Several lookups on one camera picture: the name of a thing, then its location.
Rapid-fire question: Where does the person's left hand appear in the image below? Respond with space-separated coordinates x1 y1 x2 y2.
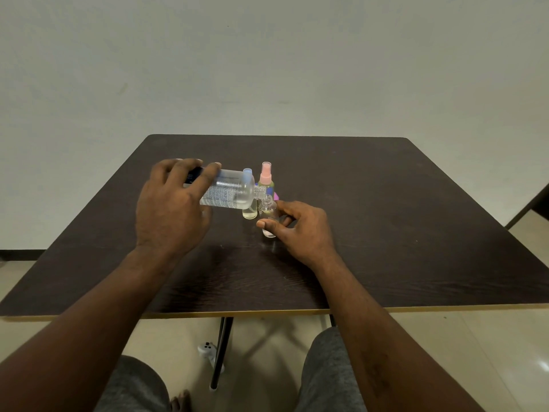
135 158 222 259

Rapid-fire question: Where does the person's right hand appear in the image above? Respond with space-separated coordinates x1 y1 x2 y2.
256 200 340 272

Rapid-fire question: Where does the small clear bottle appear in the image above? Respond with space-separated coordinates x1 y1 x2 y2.
259 195 280 239

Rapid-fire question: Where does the large clear labelled bottle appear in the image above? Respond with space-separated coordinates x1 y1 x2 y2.
184 167 267 210

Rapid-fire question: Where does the person's left forearm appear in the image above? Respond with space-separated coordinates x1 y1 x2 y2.
0 248 183 412

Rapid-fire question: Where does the person's right forearm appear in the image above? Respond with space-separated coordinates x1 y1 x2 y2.
315 255 486 412

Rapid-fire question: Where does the blue capped spray bottle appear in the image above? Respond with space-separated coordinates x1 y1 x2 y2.
242 168 258 220

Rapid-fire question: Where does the pink capped spray bottle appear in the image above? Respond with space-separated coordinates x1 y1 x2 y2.
258 162 275 201

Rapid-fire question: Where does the white handheld controller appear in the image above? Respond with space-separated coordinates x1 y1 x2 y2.
197 341 225 374

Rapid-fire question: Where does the person's right leg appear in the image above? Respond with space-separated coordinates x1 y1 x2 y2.
295 327 368 412

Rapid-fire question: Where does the person's leg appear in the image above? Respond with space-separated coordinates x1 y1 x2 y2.
94 355 171 412
295 327 368 412

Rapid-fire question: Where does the person's left leg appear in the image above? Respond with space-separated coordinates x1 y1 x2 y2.
94 355 171 412

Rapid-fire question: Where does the person's foot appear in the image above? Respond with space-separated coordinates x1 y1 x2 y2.
170 389 192 412

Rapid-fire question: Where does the dark wooden furniture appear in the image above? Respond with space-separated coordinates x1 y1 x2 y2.
505 183 549 230

